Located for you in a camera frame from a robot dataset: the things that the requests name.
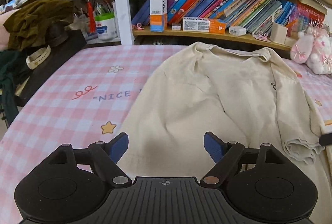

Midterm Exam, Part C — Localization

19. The cream t-shirt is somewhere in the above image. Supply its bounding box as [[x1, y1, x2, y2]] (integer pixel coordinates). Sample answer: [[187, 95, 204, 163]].
[[119, 42, 331, 223]]

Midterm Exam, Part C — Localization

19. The pink checkered tablecloth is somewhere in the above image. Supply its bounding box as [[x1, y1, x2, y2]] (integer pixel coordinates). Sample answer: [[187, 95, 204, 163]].
[[1, 45, 331, 223]]

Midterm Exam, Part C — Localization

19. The pink white plush toy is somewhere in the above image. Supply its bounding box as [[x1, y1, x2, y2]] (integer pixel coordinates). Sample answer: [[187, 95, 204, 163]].
[[290, 27, 331, 75]]

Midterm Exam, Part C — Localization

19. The cream square pen holder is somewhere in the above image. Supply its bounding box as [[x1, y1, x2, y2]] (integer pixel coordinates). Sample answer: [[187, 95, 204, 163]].
[[270, 22, 288, 44]]

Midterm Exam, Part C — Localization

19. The white charger block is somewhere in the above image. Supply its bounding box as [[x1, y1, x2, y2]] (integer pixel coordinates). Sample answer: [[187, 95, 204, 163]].
[[228, 26, 247, 37]]

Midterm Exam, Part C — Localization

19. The white green lidded can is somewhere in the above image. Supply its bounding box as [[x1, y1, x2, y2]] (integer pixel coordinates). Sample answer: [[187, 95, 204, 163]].
[[95, 12, 117, 41]]

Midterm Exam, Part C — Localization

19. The lying white orange toothpaste box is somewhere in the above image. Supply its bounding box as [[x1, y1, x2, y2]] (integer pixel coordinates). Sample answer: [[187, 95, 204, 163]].
[[182, 17, 226, 34]]

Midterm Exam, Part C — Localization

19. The dark green garment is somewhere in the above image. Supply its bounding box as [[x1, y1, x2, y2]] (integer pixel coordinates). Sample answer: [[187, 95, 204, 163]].
[[1, 50, 24, 127]]

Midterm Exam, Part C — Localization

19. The red hanging tassel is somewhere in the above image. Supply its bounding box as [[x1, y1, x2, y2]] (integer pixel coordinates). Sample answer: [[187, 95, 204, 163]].
[[87, 0, 96, 33]]

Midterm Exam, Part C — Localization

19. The brown garment pile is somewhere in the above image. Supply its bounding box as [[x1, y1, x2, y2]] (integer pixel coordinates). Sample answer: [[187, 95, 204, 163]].
[[3, 0, 74, 51]]

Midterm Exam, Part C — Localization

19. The row of colourful books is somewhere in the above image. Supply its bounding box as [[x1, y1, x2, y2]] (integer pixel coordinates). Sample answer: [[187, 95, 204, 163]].
[[131, 0, 326, 35]]

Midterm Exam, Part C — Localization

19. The tall white orange toothpaste box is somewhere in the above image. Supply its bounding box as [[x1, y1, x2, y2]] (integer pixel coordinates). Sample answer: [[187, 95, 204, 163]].
[[150, 0, 168, 32]]

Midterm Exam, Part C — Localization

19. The cream wristwatch strap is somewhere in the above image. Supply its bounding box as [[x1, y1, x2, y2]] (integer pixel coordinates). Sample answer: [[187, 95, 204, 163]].
[[25, 45, 52, 70]]

